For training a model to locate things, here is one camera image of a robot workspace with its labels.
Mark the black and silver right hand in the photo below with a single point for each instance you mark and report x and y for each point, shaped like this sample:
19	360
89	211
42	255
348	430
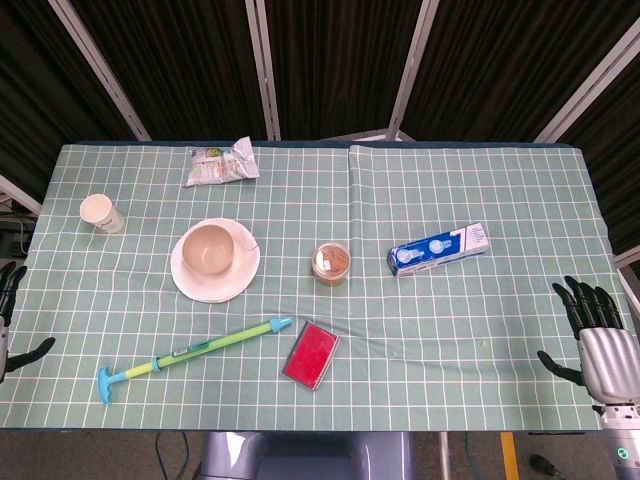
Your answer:
607	360

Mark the black and silver left hand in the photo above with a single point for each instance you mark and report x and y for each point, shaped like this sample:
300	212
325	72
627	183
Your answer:
4	350

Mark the small beige bowl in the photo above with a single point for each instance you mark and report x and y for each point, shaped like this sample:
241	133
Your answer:
207	250

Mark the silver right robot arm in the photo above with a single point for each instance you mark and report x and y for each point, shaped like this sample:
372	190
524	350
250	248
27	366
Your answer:
622	440

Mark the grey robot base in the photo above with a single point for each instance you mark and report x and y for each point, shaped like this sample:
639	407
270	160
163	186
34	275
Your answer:
310	455

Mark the white paper plate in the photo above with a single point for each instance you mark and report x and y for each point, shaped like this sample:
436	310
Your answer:
220	287

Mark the yellow floor strip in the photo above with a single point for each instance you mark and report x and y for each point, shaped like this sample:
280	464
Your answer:
509	455

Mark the green checked tablecloth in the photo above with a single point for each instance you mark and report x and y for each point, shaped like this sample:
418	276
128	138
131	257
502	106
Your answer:
450	350

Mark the white paper cup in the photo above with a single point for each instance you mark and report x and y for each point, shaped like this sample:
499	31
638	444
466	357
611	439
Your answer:
97	210

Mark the blue white toothpaste box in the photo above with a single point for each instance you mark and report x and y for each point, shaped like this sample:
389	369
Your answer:
435	250

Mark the green and blue water squirter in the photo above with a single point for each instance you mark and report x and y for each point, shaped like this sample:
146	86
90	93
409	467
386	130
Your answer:
210	345

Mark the black curtain panel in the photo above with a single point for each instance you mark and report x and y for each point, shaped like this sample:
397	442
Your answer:
35	90
175	65
510	60
345	65
615	150

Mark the crumpled silver snack bag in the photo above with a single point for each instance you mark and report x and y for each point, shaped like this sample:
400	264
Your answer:
220	165

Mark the clear jar of rubber bands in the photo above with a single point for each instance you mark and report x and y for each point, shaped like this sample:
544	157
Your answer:
331	262

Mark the red ink stamp pad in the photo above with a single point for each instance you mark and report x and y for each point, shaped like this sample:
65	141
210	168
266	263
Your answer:
310	355

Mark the white screen frame post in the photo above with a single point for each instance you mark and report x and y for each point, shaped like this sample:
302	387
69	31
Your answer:
265	70
585	85
17	192
412	70
100	70

